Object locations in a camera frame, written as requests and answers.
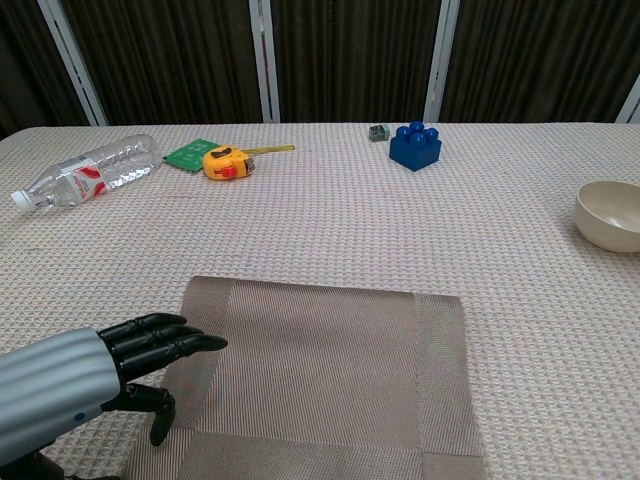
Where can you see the brown woven placemat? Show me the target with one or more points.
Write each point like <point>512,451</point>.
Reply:
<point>325,380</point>

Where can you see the yellow tape measure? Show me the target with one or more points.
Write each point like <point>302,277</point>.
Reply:
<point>225,162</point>

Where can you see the beige waffle tablecloth with fringe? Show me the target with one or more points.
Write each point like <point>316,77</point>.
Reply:
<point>325,225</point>

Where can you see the green circuit board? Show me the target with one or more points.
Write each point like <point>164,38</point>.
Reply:
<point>187,155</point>

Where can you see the small grey green cube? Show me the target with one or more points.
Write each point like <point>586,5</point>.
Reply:
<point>378,132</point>

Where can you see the clear plastic water bottle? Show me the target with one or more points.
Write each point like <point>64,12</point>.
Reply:
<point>90,175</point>

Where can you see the blue toy building block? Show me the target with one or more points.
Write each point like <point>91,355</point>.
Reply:
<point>415,152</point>

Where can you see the beige bowl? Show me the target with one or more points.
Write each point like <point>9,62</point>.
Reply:
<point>607,220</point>

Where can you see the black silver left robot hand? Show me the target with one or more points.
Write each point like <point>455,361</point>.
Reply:
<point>55,380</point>

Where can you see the white aluminium screen post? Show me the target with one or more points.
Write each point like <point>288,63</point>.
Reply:
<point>440,65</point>
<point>265,65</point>
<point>75,65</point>
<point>631,107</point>

